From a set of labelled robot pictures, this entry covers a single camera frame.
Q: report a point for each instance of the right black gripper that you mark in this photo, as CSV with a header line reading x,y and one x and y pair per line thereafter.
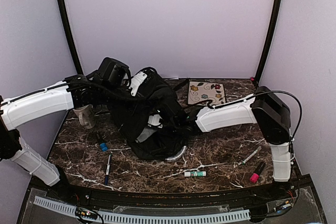
x,y
170,134

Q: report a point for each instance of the black student bag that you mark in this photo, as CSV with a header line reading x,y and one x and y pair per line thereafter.
x,y
162,144

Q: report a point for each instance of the grey shrink-wrapped notebook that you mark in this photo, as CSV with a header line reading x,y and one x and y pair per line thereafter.
x,y
145,134

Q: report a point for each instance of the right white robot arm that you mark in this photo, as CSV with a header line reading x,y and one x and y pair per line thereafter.
x,y
263,107

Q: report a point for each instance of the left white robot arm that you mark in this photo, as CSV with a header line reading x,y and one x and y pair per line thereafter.
x,y
61,96

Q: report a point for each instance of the clear tape roll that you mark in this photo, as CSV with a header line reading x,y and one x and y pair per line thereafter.
x,y
178,155

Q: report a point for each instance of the floral square plate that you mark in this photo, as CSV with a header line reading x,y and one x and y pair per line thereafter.
x,y
200,92

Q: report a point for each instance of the green white glue stick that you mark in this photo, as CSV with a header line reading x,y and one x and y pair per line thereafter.
x,y
195,174

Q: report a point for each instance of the blue capped marker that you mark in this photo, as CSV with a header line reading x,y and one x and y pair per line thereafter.
x,y
101,142

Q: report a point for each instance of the blue ballpoint pen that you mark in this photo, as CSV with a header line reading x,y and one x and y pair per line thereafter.
x,y
106,177

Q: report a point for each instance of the thin white green pen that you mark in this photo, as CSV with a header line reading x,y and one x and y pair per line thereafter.
x,y
250,156

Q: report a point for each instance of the pink black highlighter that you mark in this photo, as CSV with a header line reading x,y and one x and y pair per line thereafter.
x,y
256,174

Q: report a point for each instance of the small circuit board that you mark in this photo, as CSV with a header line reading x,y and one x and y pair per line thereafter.
x,y
85,213

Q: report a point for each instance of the black front rail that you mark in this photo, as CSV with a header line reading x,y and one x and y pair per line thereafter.
x,y
93,193

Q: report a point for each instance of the grey slotted cable duct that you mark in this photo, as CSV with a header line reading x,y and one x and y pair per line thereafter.
x,y
141,216

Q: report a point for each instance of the left black frame post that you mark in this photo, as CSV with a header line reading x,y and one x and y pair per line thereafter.
x,y
69,36

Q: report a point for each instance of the black frame post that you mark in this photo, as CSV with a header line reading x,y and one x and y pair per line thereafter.
x,y
69,36
268,40

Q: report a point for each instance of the right black frame post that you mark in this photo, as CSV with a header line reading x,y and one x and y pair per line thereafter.
x,y
268,40

